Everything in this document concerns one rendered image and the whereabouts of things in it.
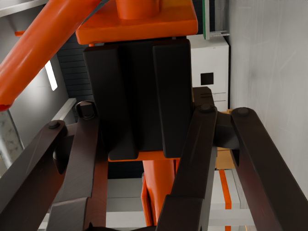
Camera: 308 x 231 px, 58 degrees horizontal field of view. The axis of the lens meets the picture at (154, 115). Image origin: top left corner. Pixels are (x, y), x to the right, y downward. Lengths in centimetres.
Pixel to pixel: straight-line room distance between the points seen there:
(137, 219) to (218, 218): 86
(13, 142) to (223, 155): 482
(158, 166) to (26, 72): 11
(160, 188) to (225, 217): 299
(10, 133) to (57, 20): 621
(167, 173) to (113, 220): 309
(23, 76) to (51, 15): 5
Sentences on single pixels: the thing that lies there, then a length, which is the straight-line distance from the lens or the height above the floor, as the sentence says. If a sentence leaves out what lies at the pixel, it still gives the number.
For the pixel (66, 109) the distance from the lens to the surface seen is 1149.
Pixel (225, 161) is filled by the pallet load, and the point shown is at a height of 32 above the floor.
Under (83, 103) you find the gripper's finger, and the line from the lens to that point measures 16.
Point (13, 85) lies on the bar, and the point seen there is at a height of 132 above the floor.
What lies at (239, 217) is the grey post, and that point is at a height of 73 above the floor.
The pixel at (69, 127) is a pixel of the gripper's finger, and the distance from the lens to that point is 16.
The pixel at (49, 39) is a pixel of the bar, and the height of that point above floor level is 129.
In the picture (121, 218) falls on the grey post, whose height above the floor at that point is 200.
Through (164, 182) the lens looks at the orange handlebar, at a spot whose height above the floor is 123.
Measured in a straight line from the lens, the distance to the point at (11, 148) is 649.
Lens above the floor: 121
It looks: 7 degrees up
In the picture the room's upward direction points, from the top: 94 degrees counter-clockwise
